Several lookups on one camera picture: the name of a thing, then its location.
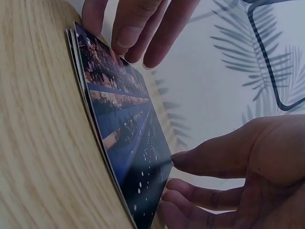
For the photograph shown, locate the person's right hand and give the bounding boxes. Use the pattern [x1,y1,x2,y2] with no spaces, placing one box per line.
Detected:
[158,114,305,229]

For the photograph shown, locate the person's left hand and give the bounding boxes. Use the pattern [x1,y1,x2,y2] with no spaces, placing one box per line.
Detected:
[81,0,201,69]

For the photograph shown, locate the glossy stadium photo print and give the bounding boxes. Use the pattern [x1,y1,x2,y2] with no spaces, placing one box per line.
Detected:
[73,21,173,229]

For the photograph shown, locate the white-edged photo print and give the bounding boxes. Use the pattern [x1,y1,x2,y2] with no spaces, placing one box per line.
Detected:
[65,28,134,224]
[70,27,138,229]

